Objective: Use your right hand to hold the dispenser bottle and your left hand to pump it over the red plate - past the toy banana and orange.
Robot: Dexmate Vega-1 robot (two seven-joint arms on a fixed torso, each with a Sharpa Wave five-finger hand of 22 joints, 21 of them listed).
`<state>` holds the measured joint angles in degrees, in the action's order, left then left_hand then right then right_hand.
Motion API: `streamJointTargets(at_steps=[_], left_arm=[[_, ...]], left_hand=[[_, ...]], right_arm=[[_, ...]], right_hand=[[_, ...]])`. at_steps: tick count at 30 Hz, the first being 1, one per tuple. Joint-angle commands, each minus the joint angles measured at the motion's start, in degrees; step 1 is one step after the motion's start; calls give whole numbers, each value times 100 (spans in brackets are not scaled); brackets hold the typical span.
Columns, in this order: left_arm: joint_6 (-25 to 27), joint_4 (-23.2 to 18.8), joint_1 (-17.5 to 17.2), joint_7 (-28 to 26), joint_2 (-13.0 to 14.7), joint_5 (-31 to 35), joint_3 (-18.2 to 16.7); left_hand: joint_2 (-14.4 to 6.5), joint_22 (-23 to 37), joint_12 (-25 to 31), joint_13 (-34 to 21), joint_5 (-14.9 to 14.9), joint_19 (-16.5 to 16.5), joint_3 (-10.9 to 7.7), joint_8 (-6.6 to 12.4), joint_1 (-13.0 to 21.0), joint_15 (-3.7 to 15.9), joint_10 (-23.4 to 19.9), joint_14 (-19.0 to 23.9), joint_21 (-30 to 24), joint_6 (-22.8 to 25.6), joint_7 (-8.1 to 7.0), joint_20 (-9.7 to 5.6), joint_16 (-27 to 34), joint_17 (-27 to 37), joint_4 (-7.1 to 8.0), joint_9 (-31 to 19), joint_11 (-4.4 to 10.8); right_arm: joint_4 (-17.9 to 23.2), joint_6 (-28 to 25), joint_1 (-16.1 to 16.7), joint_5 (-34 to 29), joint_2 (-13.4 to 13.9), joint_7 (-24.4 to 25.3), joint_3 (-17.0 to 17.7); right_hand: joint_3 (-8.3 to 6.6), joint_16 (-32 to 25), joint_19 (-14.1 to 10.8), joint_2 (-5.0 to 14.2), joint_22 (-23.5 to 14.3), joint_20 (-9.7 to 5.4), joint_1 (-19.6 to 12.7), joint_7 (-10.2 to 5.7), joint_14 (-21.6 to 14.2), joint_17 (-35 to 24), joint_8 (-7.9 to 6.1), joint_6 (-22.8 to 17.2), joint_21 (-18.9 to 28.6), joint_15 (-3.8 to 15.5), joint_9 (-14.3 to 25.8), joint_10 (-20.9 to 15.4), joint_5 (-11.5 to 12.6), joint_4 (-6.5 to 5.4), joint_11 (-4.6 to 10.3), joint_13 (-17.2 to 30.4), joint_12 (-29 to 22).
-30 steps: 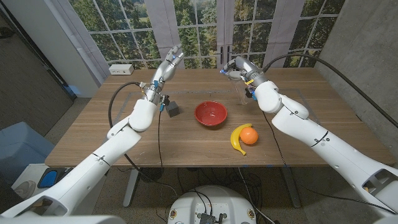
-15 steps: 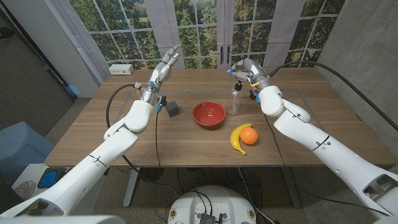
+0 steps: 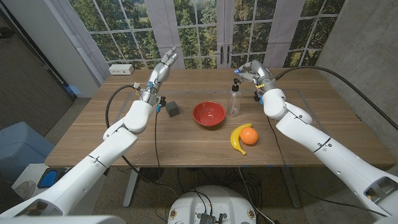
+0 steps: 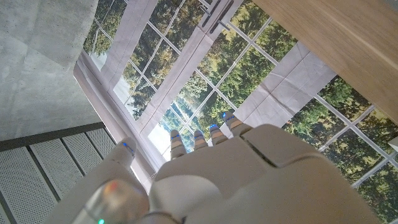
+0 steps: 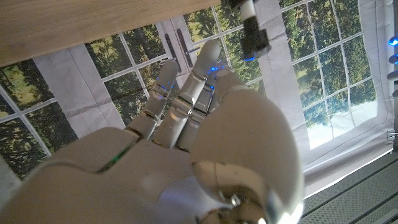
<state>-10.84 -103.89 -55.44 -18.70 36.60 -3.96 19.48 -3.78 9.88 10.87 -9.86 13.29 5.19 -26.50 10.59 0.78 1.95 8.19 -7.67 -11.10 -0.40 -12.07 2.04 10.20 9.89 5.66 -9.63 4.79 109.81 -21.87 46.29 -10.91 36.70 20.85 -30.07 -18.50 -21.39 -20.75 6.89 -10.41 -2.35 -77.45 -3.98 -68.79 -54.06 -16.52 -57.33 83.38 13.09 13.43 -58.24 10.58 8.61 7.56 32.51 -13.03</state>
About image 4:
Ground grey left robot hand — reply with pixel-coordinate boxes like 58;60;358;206
43;111;382;224

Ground printed window forest backdrop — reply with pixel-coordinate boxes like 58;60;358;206
73;0;398;224

